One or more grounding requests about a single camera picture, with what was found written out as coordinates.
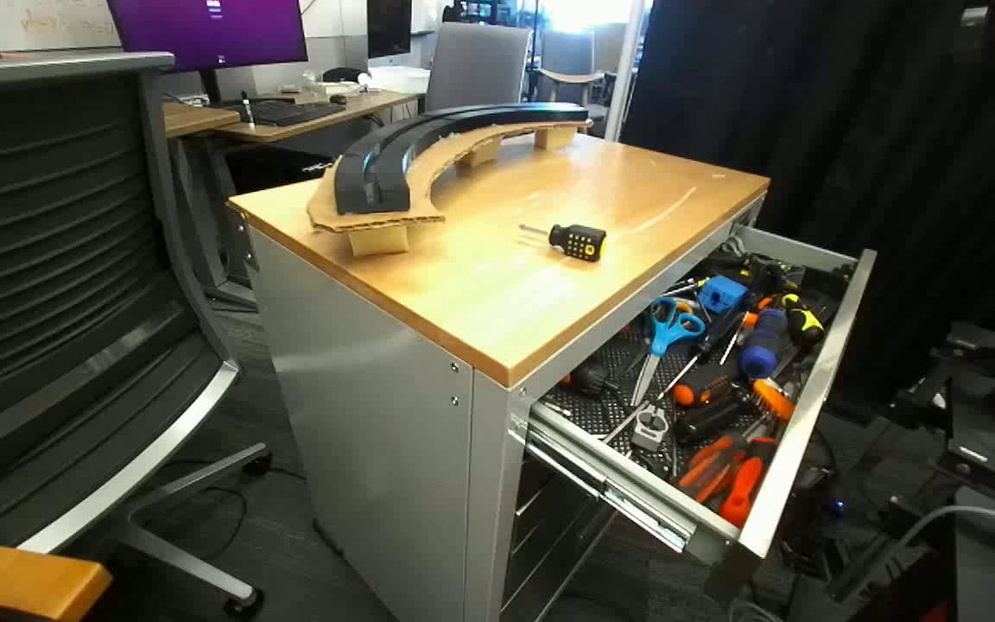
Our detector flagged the stubby black screwdriver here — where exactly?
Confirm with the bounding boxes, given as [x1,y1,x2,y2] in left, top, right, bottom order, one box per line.
[515,216,612,267]

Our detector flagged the grey metal tool drawer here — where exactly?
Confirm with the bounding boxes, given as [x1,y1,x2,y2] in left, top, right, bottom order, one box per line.
[506,225,876,562]

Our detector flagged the black screwdriver orange end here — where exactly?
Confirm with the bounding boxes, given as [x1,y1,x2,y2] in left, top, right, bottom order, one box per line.
[670,375,754,413]

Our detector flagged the grey curved track piece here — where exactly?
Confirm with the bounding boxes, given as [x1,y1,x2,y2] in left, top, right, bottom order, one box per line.
[302,118,580,260]

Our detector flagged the grey tool cabinet wooden top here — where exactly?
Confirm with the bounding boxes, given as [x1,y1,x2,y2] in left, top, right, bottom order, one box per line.
[229,130,774,622]

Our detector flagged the black curved plastic panel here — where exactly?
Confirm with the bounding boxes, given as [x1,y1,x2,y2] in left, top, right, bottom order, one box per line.
[332,101,593,216]

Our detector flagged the small silver tool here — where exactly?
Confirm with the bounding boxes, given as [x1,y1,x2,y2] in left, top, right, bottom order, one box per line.
[632,406,674,453]

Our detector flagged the blue plastic bit box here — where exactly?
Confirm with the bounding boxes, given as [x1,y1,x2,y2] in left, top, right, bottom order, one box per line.
[696,274,754,319]

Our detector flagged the grey fabric office chair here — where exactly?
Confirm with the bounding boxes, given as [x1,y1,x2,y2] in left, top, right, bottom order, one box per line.
[421,16,534,115]

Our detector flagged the long wooden office desk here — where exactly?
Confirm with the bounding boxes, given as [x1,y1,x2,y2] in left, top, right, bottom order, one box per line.
[162,82,421,148]

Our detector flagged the black keyboard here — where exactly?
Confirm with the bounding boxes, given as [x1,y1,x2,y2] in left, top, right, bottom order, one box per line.
[236,92,344,126]

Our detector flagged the dark computer monitor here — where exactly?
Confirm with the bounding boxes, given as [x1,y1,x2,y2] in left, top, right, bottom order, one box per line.
[361,0,413,62]

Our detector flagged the monitor with purple screen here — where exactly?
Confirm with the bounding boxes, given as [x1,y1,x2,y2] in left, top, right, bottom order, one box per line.
[105,0,310,76]

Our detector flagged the black curtain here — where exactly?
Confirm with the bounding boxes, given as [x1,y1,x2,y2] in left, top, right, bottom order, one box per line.
[621,0,995,402]

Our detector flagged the dark mesh office chair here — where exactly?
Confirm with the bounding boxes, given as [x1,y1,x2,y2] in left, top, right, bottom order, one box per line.
[0,48,274,619]

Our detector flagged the black floor equipment rig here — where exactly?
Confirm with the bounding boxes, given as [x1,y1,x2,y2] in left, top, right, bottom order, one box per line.
[838,322,995,622]

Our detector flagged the light wooden table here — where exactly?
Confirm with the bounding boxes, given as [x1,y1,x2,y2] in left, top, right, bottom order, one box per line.
[0,532,115,622]

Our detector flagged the blue handled scissors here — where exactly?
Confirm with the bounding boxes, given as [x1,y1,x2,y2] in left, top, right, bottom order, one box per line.
[629,292,711,406]

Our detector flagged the orange handled pliers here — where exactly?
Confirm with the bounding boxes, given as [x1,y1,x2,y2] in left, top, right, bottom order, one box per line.
[675,431,746,497]

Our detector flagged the blue black handled screwdriver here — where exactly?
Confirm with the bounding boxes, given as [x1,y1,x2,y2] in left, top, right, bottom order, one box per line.
[735,304,795,384]

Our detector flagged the orange handled tool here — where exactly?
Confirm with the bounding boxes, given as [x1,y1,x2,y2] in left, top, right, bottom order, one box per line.
[749,375,799,425]

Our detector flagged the orange handled screwdriver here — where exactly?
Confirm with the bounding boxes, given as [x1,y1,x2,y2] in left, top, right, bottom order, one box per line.
[719,453,769,528]

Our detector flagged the yellow black handled screwdriver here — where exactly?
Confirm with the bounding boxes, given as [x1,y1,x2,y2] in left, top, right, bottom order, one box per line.
[769,290,827,343]

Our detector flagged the grey cable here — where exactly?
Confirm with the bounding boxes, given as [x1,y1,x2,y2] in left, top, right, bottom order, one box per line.
[894,499,995,544]

